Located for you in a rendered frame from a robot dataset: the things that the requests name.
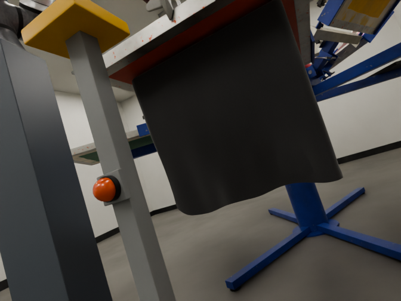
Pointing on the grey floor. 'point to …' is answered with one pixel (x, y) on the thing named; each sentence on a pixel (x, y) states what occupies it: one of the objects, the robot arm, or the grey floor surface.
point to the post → (105, 126)
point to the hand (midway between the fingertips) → (176, 17)
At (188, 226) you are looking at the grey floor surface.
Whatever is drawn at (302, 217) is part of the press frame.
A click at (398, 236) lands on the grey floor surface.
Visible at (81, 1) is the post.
